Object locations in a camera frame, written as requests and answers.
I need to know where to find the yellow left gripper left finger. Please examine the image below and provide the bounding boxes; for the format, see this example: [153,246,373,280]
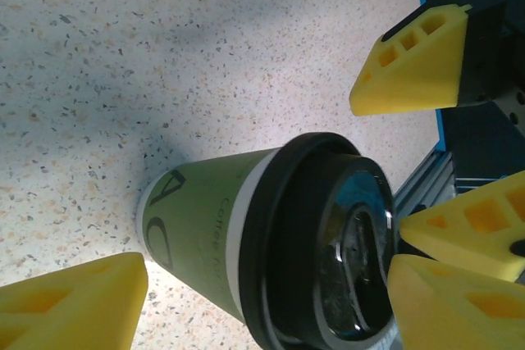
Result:
[0,252,148,350]

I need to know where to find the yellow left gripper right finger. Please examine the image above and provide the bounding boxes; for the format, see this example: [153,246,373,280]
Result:
[387,253,525,350]

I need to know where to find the black plastic cup lid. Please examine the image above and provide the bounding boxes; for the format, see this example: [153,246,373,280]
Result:
[244,132,398,349]

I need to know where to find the green paper coffee cup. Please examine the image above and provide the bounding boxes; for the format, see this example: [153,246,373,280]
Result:
[136,148,284,325]

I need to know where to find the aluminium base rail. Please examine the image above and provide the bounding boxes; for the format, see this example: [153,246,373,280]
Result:
[391,149,457,220]

